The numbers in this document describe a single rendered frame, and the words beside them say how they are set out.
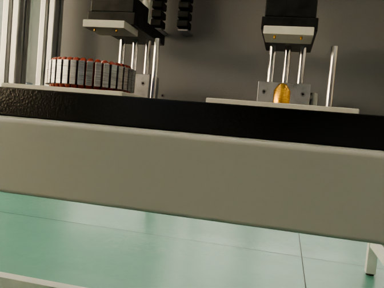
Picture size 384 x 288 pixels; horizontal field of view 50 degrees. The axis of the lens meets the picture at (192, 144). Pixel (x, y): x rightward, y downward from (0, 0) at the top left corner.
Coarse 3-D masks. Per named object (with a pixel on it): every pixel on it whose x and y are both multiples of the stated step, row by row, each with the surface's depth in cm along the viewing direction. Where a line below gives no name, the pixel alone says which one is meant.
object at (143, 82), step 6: (138, 78) 65; (144, 78) 65; (150, 78) 65; (138, 84) 65; (144, 84) 65; (150, 84) 65; (138, 90) 65; (144, 90) 65; (156, 90) 68; (144, 96) 65; (156, 96) 69
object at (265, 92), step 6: (258, 84) 61; (264, 84) 61; (270, 84) 60; (276, 84) 60; (288, 84) 60; (294, 84) 60; (300, 84) 60; (306, 84) 59; (258, 90) 61; (264, 90) 61; (270, 90) 61; (294, 90) 60; (300, 90) 60; (306, 90) 59; (258, 96) 61; (264, 96) 61; (270, 96) 61; (294, 96) 60; (300, 96) 60; (306, 96) 59; (294, 102) 60; (300, 102) 60; (306, 102) 59
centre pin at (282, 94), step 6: (282, 84) 48; (276, 90) 48; (282, 90) 48; (288, 90) 48; (276, 96) 48; (282, 96) 48; (288, 96) 48; (276, 102) 48; (282, 102) 48; (288, 102) 48
